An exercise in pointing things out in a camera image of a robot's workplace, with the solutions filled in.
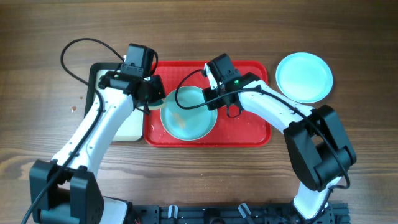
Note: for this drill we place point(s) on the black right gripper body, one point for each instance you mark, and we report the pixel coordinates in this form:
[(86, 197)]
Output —
[(209, 94)]

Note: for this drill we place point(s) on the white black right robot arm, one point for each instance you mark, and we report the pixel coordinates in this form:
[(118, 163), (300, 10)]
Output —
[(318, 146)]

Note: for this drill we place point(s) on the mint green plate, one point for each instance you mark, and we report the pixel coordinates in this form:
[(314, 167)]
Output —
[(187, 125)]

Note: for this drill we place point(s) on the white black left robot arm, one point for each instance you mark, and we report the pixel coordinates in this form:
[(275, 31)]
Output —
[(65, 189)]

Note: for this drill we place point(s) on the red plastic tray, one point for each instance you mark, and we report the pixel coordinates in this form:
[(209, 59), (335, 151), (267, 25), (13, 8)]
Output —
[(246, 130)]

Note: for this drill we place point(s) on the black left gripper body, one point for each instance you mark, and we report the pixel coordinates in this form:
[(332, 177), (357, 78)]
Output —
[(155, 91)]

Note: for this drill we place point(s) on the black metal water tray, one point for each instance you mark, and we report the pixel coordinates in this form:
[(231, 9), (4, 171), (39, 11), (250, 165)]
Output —
[(132, 128)]

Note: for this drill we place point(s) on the green yellow sponge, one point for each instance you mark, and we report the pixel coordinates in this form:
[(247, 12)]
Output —
[(156, 105)]

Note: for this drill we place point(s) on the light blue plate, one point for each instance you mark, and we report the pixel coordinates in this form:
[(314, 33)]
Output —
[(304, 77)]

